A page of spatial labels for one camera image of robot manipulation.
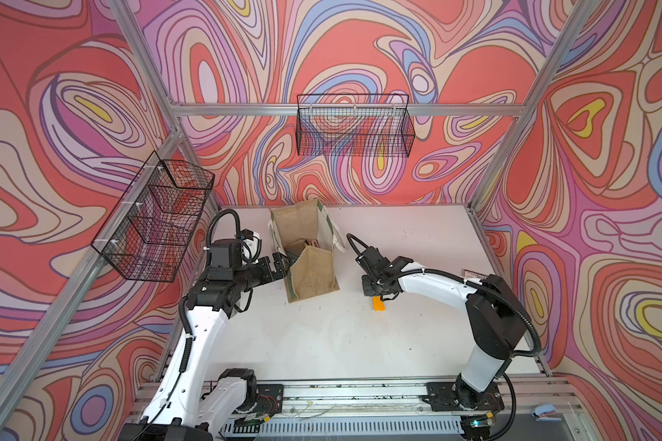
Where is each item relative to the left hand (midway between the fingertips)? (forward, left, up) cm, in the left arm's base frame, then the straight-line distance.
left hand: (282, 264), depth 75 cm
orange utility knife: (-2, -29, -20) cm, 35 cm away
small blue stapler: (-32, -70, -21) cm, 80 cm away
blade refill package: (+10, -63, -20) cm, 67 cm away
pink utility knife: (+23, -7, -20) cm, 31 cm away
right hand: (+1, -28, -19) cm, 34 cm away
